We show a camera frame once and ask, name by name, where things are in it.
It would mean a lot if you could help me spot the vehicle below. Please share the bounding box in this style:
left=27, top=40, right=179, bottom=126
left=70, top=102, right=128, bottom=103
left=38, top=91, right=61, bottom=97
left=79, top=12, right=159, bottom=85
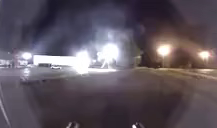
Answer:
left=50, top=65, right=63, bottom=71

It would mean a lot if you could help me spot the long white building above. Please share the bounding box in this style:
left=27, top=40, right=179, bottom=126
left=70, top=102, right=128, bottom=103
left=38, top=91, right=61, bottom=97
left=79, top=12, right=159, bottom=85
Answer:
left=32, top=54, right=78, bottom=67

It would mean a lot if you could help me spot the street lamp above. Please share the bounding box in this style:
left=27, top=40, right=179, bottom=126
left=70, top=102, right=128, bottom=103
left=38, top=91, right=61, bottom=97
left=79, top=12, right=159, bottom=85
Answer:
left=198, top=50, right=212, bottom=67
left=156, top=44, right=172, bottom=68

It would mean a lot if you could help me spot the robot's own part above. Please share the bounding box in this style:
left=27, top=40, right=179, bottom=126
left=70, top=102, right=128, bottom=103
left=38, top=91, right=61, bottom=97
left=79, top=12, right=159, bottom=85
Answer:
left=65, top=121, right=80, bottom=128
left=131, top=121, right=146, bottom=128

